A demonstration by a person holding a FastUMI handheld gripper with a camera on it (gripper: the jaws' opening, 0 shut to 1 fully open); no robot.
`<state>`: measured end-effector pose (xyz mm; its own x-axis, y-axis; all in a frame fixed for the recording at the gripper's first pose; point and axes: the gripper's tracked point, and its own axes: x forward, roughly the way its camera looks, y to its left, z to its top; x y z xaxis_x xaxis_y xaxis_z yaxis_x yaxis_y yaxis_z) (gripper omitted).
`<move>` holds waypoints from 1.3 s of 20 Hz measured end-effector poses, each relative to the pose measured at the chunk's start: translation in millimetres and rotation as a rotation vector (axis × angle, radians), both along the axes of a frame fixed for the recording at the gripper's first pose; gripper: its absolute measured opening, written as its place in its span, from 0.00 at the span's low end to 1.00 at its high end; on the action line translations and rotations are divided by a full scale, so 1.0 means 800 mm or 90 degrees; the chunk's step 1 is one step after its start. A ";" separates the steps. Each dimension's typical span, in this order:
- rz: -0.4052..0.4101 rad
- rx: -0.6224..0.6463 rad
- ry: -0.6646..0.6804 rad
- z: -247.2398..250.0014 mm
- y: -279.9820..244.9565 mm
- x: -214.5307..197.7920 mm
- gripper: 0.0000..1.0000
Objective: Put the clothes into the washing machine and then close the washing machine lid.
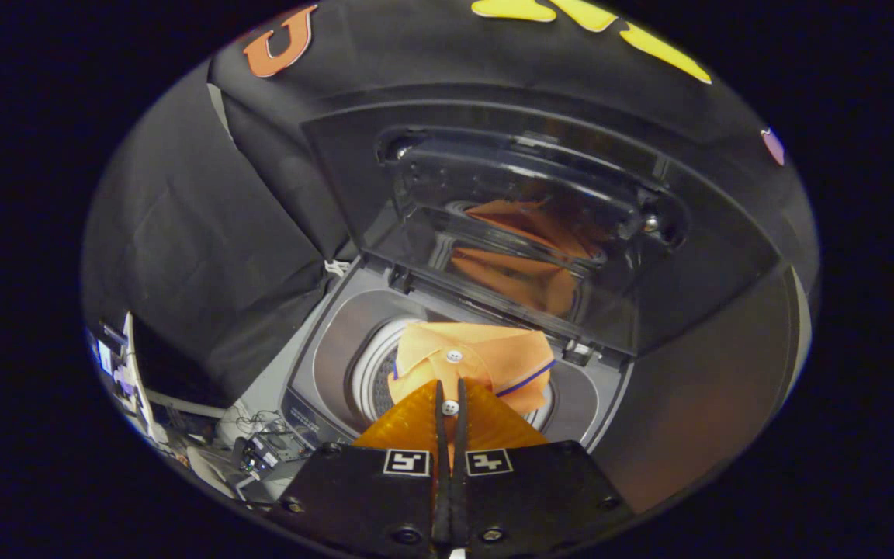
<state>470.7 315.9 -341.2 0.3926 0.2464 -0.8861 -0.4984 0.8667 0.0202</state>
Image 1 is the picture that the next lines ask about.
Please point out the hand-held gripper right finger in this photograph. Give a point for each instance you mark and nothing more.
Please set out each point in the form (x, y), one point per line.
(461, 481)

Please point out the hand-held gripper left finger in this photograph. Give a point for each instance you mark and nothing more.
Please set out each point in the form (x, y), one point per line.
(441, 481)

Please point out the orange polo shirt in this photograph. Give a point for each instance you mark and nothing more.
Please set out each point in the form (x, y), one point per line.
(493, 357)

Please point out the dark glass washing machine lid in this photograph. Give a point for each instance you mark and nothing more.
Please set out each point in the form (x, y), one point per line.
(711, 256)

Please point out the cluttered white desk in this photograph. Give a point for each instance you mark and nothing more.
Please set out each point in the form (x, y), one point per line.
(133, 373)

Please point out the black backdrop cloth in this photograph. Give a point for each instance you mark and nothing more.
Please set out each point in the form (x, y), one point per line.
(183, 233)

